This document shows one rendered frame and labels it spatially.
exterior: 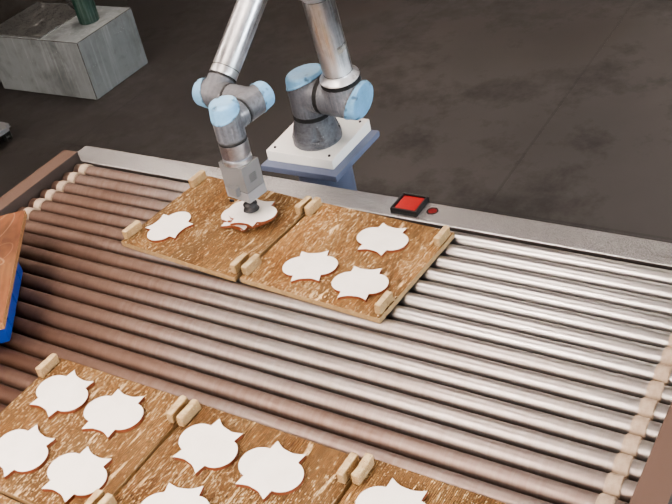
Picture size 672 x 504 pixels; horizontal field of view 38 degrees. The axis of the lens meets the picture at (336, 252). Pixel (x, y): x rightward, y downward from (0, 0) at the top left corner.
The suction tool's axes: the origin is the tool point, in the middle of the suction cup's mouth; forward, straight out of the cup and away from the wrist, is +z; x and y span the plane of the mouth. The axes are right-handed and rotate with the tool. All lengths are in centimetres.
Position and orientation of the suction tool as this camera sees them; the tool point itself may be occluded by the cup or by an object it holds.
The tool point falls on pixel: (251, 208)
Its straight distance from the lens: 258.0
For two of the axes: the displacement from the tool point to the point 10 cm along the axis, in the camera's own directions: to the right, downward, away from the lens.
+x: 6.3, -5.4, 5.6
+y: 7.6, 2.6, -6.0
